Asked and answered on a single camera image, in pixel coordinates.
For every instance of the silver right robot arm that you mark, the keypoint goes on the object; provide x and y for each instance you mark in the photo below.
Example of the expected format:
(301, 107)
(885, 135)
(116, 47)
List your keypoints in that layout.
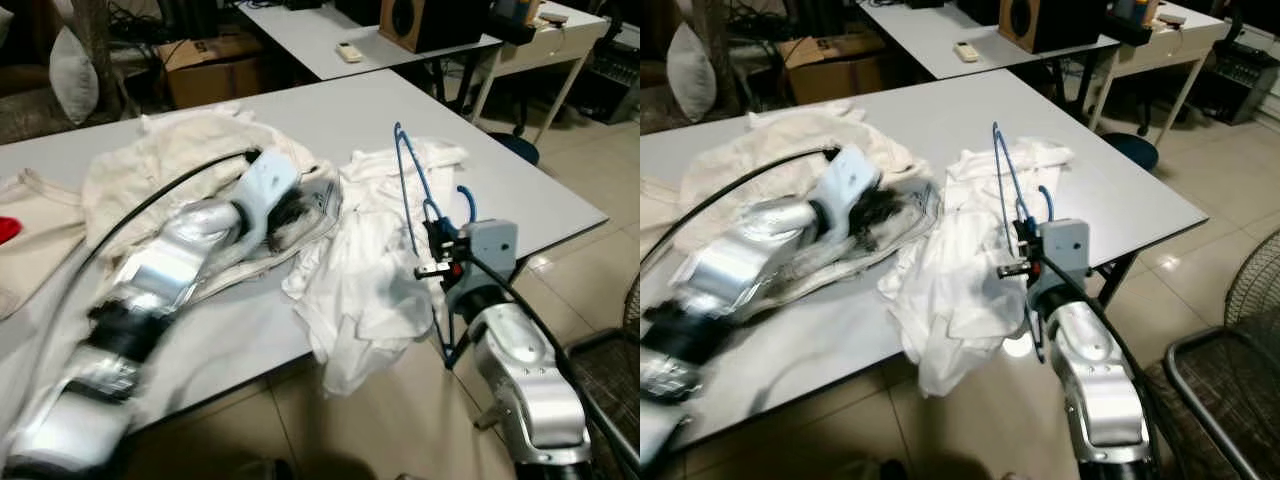
(525, 380)
(1095, 380)

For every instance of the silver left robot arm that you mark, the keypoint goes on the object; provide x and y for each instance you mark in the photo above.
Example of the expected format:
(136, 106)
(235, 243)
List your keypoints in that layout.
(740, 265)
(150, 270)

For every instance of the white shirt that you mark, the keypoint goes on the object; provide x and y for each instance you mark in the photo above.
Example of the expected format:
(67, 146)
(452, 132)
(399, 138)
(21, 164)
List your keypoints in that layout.
(360, 290)
(950, 290)

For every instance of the white work table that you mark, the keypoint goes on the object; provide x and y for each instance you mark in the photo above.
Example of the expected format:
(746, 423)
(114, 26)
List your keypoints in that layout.
(330, 110)
(930, 105)

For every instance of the blue round stool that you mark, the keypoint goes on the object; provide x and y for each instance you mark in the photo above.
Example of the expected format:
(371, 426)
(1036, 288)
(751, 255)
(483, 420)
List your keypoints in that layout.
(515, 148)
(1136, 150)

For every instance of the brown cardboard box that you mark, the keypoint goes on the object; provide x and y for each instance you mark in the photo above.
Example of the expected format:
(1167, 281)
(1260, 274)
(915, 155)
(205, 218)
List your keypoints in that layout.
(210, 75)
(830, 72)

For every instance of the white remote control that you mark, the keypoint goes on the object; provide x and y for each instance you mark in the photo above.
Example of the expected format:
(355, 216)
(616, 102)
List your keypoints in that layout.
(966, 52)
(349, 52)

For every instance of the black floor fan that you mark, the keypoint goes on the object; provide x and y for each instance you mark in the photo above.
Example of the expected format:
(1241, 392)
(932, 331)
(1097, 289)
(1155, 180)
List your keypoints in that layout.
(632, 300)
(1255, 290)

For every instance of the white desk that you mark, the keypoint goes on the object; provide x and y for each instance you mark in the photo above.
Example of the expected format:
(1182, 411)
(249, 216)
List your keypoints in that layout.
(925, 35)
(310, 35)

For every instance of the black wicker chair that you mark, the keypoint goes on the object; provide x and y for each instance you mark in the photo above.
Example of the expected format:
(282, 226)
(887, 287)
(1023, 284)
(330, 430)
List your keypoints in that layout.
(610, 390)
(1235, 390)

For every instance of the wooden speaker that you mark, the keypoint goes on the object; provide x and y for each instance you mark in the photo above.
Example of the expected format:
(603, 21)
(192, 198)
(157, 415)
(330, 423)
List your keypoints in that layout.
(1055, 25)
(435, 25)

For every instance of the black audio mixer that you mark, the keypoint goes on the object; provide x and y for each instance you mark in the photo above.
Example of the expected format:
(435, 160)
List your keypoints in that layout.
(610, 80)
(1235, 82)

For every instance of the beige desk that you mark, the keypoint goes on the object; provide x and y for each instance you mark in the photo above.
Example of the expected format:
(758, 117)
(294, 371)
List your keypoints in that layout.
(1190, 40)
(570, 35)

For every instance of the white pillow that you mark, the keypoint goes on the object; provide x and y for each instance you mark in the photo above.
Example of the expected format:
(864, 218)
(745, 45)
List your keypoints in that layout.
(692, 72)
(75, 75)

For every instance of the red garment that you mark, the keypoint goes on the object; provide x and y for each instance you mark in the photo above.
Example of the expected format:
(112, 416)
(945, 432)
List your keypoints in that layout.
(8, 230)

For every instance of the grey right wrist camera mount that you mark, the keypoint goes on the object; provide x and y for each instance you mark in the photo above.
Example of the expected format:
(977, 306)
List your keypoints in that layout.
(1066, 250)
(492, 250)

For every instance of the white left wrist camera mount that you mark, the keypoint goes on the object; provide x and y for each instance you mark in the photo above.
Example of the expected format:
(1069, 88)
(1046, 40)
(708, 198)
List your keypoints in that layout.
(268, 185)
(848, 180)

